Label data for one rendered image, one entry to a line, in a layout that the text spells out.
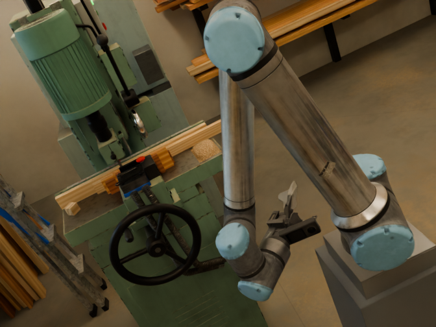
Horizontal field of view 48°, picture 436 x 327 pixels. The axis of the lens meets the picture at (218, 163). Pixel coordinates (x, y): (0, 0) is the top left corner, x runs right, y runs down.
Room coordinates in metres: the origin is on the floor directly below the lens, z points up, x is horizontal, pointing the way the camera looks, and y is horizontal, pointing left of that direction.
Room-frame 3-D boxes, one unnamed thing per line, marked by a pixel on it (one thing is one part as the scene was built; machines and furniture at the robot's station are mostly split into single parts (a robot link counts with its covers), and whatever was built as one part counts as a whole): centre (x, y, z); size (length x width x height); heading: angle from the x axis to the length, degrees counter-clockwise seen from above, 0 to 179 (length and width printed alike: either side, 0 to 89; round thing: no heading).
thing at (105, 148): (1.60, 0.32, 1.03); 0.14 x 0.07 x 0.09; 7
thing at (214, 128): (1.60, 0.16, 0.92); 0.55 x 0.02 x 0.04; 97
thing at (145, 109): (1.79, 0.19, 1.02); 0.09 x 0.07 x 0.12; 97
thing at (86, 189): (1.61, 0.28, 0.92); 0.60 x 0.02 x 0.05; 97
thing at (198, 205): (1.71, 0.34, 0.76); 0.57 x 0.45 x 0.09; 7
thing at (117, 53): (1.82, 0.20, 1.23); 0.09 x 0.08 x 0.15; 7
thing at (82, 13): (1.92, 0.22, 1.40); 0.10 x 0.06 x 0.16; 7
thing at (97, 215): (1.48, 0.27, 0.87); 0.61 x 0.30 x 0.06; 97
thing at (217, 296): (1.70, 0.34, 0.36); 0.58 x 0.45 x 0.71; 7
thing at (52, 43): (1.58, 0.32, 1.35); 0.18 x 0.18 x 0.31
